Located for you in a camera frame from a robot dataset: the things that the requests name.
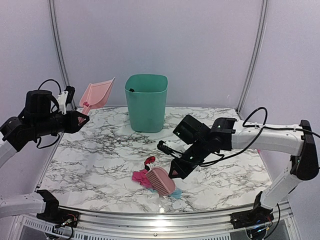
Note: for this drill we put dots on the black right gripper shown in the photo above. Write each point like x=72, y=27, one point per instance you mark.
x=184, y=171

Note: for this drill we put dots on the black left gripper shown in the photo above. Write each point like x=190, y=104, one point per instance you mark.
x=72, y=125

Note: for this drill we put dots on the pink plastic hand brush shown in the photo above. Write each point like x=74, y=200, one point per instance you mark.
x=160, y=181

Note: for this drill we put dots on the light blue paper scrap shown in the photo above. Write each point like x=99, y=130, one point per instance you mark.
x=176, y=194

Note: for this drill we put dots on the red paper scrap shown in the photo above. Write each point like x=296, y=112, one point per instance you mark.
x=150, y=160

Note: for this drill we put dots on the pink plastic dustpan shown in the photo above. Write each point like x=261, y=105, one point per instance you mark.
x=96, y=95

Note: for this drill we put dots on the magenta paper sheet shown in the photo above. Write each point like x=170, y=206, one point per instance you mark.
x=141, y=178

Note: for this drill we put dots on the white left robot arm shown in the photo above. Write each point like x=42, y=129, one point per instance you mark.
x=42, y=115

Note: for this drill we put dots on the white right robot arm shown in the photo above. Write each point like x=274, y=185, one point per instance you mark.
x=228, y=134

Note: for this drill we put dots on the green plastic waste bin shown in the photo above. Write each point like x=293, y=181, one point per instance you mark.
x=147, y=104

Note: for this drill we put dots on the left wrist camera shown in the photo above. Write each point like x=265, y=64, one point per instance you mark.
x=65, y=98

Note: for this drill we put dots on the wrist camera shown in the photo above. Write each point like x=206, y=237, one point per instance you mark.
x=167, y=148
x=65, y=98

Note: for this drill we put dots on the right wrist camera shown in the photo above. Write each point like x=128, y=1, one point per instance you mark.
x=167, y=148

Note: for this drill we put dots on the aluminium front table rail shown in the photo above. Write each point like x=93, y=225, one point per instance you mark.
x=100, y=225

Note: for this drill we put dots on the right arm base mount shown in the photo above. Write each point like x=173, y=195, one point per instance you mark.
x=244, y=219

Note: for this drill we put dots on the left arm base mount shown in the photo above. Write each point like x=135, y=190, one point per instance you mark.
x=61, y=216

